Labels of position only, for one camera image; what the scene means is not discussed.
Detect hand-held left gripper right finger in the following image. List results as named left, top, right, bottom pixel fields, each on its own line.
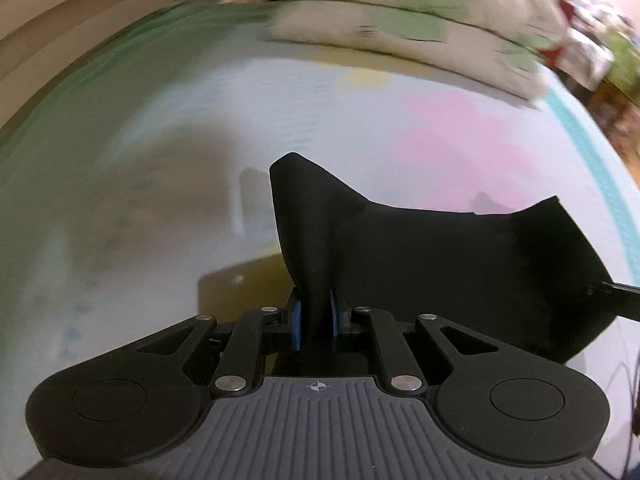
left=327, top=290, right=502, bottom=394

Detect green box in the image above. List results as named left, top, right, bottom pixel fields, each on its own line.
left=602, top=32, right=640, bottom=106

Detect pastel printed bed sheet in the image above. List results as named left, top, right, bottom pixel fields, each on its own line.
left=0, top=0, right=640, bottom=480

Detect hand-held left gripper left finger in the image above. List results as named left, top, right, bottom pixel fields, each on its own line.
left=136, top=287, right=304, bottom=395

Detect thin black cable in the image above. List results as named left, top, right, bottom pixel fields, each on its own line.
left=602, top=355, right=640, bottom=480

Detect black pants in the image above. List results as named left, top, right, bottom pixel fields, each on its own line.
left=269, top=152, right=620, bottom=367

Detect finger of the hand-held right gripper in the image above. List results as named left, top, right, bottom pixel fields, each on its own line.
left=584, top=281, right=640, bottom=321

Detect red packet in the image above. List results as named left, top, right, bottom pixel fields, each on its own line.
left=542, top=40, right=571, bottom=68

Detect wooden headboard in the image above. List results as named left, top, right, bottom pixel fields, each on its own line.
left=0, top=0, right=241, bottom=131

